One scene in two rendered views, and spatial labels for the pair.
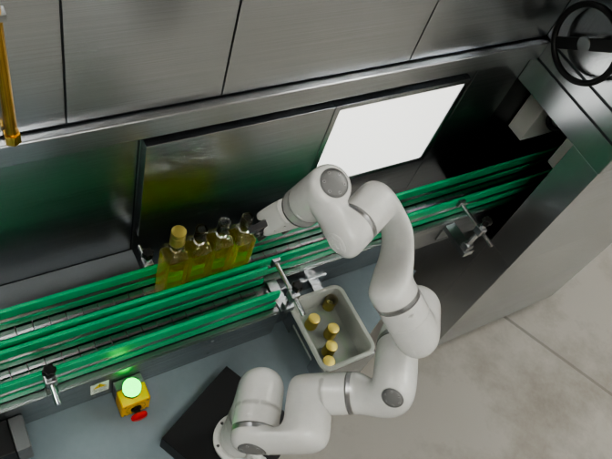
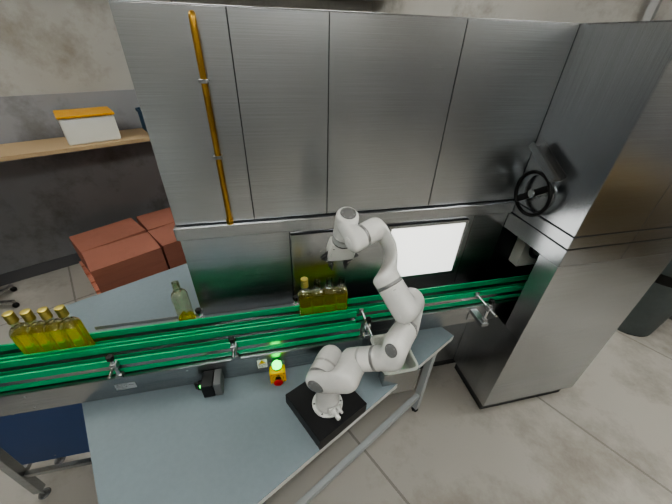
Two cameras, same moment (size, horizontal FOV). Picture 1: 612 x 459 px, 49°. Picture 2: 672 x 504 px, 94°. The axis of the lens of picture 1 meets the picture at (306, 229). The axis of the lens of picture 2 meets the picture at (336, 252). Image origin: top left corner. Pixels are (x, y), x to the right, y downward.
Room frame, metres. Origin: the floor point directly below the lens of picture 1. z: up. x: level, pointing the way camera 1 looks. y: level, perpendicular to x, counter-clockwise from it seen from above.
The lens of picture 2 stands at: (-0.02, -0.47, 2.06)
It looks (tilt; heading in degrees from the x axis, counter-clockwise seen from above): 34 degrees down; 34
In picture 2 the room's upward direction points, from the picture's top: 2 degrees clockwise
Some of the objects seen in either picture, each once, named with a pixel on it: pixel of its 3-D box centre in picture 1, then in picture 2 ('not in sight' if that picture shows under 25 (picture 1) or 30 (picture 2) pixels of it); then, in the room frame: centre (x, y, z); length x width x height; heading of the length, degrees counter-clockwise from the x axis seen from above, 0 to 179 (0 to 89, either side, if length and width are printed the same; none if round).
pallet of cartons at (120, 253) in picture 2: not in sight; (153, 248); (1.12, 2.56, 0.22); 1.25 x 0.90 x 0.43; 164
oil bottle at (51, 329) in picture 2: not in sight; (59, 333); (0.06, 0.94, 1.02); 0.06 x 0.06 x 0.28; 47
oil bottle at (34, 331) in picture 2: not in sight; (43, 336); (0.01, 0.98, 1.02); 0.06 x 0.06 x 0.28; 47
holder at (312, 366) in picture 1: (322, 325); (390, 353); (0.95, -0.15, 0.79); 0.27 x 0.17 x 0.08; 47
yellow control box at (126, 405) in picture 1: (131, 395); (277, 372); (0.56, 0.22, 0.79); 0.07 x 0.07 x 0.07; 47
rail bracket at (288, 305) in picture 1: (288, 288); (366, 323); (0.92, -0.02, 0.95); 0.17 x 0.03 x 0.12; 47
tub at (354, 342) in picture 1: (328, 331); (392, 357); (0.94, -0.17, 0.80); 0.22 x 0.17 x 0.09; 47
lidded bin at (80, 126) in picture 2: not in sight; (88, 125); (1.08, 2.84, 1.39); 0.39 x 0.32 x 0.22; 164
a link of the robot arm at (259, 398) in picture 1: (256, 405); (327, 368); (0.56, -0.06, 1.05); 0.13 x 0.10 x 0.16; 13
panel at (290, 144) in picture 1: (309, 150); (380, 254); (1.20, 0.08, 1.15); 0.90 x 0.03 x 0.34; 137
